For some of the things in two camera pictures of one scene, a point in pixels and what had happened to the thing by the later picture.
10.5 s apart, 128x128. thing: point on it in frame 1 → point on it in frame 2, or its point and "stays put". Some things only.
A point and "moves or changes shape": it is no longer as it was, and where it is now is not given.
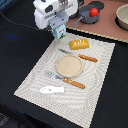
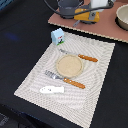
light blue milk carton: [60, 31] moves or changes shape
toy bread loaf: [79, 44] → [93, 16]
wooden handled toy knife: [79, 55] stays put
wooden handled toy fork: [64, 79] stays put
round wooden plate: [69, 65] stays put
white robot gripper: [52, 13] → [101, 3]
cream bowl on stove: [121, 18] stays put
